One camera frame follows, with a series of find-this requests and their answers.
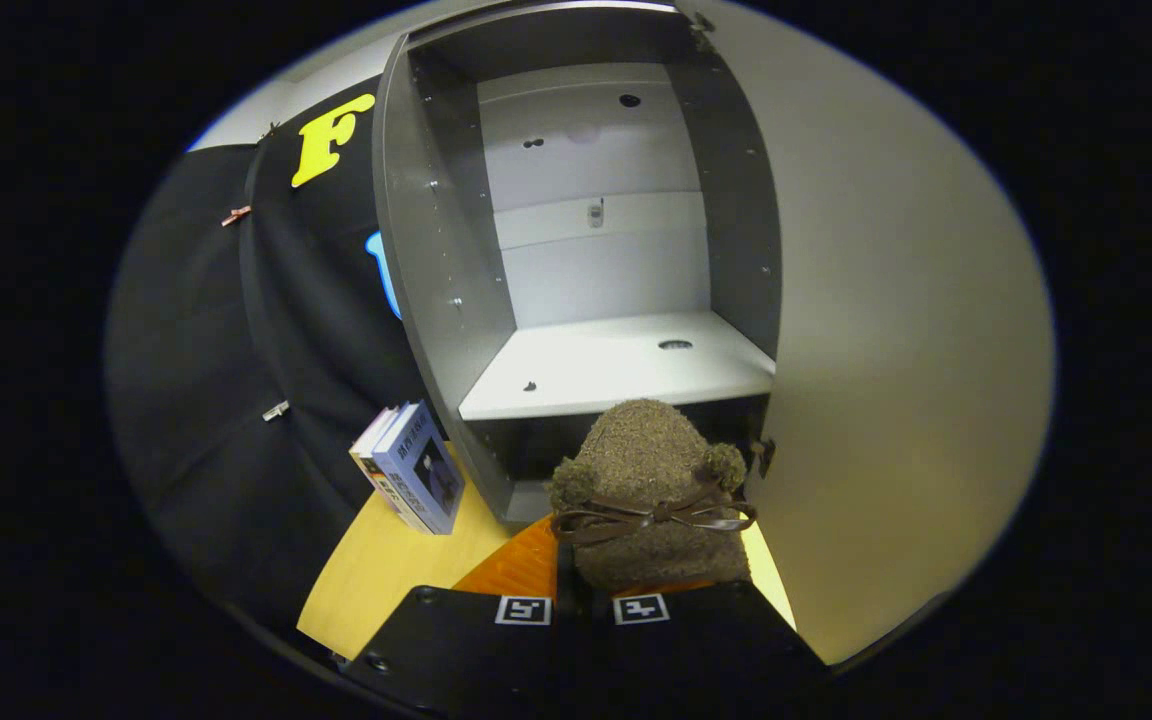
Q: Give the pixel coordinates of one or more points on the silver cloth clip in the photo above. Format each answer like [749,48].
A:
[276,411]

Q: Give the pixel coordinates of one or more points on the brown fuzzy shoe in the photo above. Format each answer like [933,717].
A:
[646,450]

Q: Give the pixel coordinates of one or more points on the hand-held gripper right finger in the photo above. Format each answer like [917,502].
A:
[696,650]

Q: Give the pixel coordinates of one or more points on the beige shoe cabinet door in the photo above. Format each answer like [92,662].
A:
[886,350]

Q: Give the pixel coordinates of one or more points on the red cloth clip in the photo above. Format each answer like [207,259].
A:
[236,215]

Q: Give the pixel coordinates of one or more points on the blue cover book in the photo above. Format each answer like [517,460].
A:
[426,480]

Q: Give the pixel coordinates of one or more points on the grey shoe cabinet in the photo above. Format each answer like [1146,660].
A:
[436,250]

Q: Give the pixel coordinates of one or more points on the black backdrop cloth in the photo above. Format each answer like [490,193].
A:
[236,400]

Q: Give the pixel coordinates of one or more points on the white cover book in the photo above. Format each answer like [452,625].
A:
[373,450]

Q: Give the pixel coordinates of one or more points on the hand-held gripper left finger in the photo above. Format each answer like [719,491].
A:
[456,650]

